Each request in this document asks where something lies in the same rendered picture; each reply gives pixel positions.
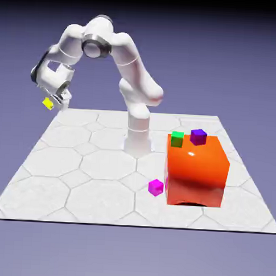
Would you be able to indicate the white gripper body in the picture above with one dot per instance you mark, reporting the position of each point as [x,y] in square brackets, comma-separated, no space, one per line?
[59,100]

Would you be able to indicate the small yellow cube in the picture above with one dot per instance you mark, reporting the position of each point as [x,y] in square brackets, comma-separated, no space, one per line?
[48,103]

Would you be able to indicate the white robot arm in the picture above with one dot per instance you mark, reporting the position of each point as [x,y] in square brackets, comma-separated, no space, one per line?
[137,69]

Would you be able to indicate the small green cube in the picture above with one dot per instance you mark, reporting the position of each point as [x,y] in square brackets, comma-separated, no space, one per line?
[176,140]

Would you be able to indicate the small magenta cube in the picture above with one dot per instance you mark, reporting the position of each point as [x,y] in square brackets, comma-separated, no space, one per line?
[156,187]

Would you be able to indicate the small purple cube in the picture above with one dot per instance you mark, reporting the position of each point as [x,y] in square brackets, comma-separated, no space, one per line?
[198,137]

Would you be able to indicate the large orange box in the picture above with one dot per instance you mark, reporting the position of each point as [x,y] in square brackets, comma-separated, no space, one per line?
[196,170]

